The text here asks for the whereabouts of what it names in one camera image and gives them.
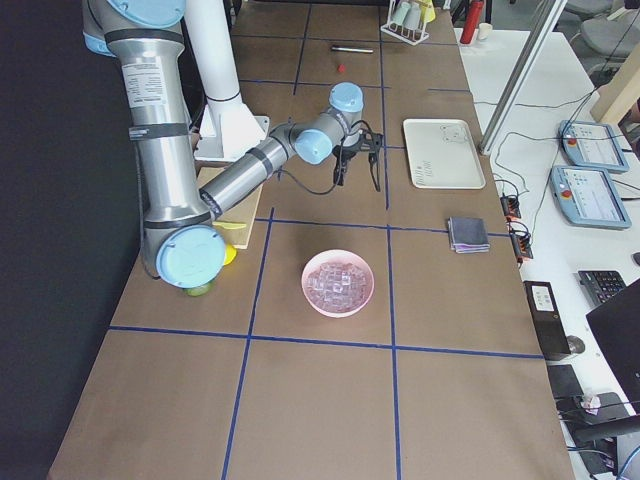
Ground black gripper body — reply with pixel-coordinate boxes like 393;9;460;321
335;129;383;157

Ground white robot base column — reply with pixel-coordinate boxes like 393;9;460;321
184;0;270;162

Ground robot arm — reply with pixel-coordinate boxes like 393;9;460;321
82;1;382;289

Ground grey cup in rack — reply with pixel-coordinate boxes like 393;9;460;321
403;1;422;31

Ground ice cubes in bowl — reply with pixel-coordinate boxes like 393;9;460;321
303;262;369;313

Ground mint green cup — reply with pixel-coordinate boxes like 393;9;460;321
389;1;410;27

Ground yellow cup in rack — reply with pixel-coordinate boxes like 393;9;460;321
418;0;436;25

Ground small paper cup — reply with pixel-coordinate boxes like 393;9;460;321
476;22;493;41

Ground cream bear tray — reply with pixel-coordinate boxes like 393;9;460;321
403;119;486;190

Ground steel muddler black tip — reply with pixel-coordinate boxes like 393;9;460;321
330;45;373;55

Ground wooden cutting board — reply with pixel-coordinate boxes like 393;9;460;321
213;186;262;250

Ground folded grey cloth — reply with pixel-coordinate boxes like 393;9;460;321
447;217;490;253

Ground pink bowl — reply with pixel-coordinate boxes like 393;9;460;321
301;249;375;318

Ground yellow plastic knife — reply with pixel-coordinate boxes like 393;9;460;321
212;221;247;231

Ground upper orange circuit board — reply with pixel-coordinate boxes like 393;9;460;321
500;195;521;220

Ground orange circuit board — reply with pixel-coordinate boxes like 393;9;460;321
500;195;521;220
508;221;533;264

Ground yellow lemon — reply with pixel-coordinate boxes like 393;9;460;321
223;244;237;266

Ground lower orange circuit board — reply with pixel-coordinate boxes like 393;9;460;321
508;221;533;264

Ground red bottle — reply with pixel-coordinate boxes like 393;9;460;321
459;0;484;45

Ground green avocado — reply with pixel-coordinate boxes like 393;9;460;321
184;281;213;297

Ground lower teach pendant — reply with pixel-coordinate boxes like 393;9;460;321
550;166;632;230

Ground teach pendant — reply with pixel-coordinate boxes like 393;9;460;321
558;120;630;174
550;166;632;230

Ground upper teach pendant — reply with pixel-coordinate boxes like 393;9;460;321
558;120;630;174

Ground black box with label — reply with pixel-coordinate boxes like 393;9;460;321
523;281;571;361

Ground black keyboard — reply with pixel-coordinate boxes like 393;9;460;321
578;270;626;305

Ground computer mouse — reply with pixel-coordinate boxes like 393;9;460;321
566;335;586;355

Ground black laptop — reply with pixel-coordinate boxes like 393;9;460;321
586;280;640;403

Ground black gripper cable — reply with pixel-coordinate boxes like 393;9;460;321
275;118;372;196

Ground white wire cup rack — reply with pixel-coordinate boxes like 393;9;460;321
380;0;430;46

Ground aluminium frame post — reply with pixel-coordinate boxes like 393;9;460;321
479;0;567;155

